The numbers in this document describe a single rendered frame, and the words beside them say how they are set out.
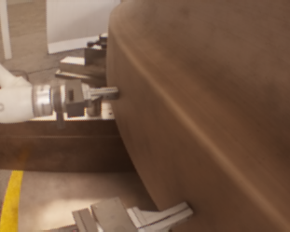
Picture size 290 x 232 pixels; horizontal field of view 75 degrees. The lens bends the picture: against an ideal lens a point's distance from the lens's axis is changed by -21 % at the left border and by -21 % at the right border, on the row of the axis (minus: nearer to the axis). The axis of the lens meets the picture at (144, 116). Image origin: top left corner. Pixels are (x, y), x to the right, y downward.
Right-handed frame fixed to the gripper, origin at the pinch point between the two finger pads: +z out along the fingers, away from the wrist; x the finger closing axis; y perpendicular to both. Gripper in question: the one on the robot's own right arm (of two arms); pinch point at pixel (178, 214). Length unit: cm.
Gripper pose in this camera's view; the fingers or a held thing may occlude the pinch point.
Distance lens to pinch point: 39.8
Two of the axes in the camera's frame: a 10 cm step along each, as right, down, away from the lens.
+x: 4.6, 5.5, -7.0
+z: 8.8, -2.0, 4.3
